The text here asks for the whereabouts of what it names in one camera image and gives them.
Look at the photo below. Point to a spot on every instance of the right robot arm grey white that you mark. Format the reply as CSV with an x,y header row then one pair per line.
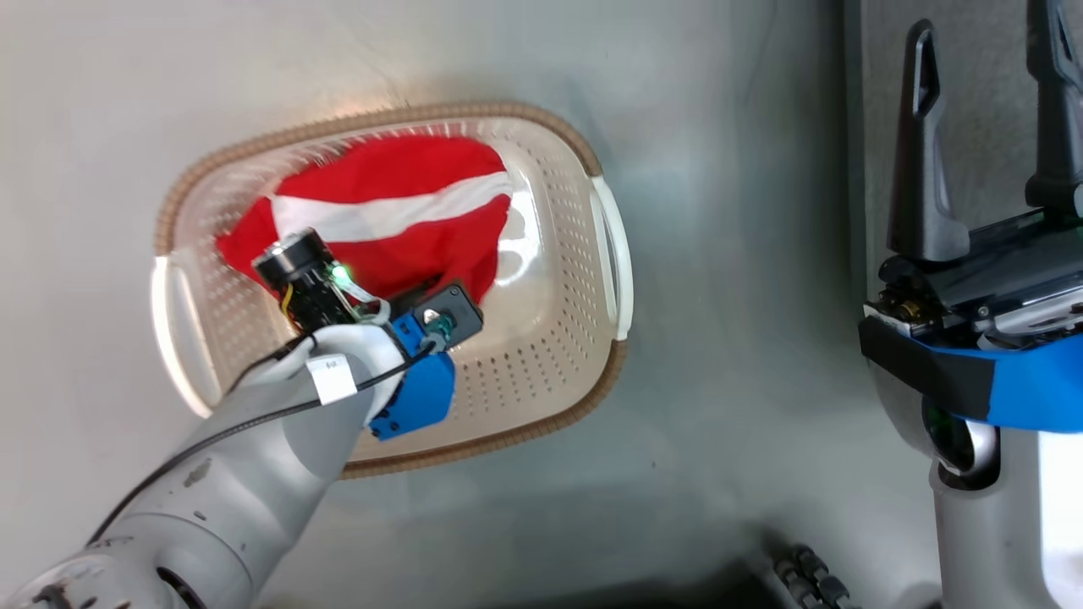
x,y
990,524

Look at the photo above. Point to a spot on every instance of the grey fabric sofa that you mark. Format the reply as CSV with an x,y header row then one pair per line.
x,y
990,110

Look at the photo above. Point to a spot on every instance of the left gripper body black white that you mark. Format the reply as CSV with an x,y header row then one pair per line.
x,y
309,283

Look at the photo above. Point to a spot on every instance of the cream perforated laundry basket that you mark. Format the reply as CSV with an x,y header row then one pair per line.
x,y
558,338

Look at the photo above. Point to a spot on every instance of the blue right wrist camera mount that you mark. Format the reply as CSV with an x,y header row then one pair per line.
x,y
1036,385

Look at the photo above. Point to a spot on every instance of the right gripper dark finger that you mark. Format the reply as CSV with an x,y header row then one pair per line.
x,y
1062,101
924,169

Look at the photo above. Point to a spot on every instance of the red white basketball jersey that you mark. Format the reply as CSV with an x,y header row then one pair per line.
x,y
389,182

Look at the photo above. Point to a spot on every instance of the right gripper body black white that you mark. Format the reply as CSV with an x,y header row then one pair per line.
x,y
1007,279

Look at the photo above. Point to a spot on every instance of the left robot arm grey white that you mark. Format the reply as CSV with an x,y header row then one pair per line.
x,y
237,491

